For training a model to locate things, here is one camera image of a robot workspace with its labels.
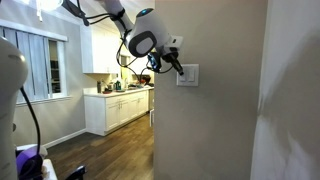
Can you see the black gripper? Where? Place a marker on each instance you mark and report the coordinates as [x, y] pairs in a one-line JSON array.
[[170, 53]]

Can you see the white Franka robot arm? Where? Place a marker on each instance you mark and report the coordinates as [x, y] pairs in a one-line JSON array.
[[146, 31]]

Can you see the dark red pot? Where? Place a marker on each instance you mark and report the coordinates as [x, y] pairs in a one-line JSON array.
[[145, 80]]

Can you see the green bottle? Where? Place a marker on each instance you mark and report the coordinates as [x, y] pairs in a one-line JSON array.
[[118, 85]]

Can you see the white kitchen base cabinet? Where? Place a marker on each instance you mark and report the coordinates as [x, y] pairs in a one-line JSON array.
[[113, 111]]

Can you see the dark metal canister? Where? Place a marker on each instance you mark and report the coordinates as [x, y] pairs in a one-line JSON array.
[[99, 87]]

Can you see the white framed window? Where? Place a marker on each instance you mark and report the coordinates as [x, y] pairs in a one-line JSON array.
[[55, 66]]

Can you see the white baseboard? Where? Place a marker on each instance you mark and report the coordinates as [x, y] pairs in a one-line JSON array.
[[65, 138]]

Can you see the bright ceiling light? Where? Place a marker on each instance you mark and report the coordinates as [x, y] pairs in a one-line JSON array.
[[50, 4]]

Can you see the black angular object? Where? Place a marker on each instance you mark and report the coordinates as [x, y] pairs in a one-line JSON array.
[[76, 173]]

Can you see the white vertical blinds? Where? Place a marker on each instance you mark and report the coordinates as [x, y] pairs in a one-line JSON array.
[[25, 63]]

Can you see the white flat board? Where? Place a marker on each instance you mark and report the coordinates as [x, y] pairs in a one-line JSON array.
[[50, 170]]

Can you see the purple round object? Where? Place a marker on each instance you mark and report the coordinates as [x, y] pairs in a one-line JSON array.
[[28, 161]]

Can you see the white light switch plate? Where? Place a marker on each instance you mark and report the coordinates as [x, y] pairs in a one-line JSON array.
[[189, 76]]

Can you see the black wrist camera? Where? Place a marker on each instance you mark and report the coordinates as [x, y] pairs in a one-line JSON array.
[[154, 61]]

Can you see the white wall cabinet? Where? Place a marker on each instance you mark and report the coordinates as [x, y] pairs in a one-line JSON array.
[[100, 50]]

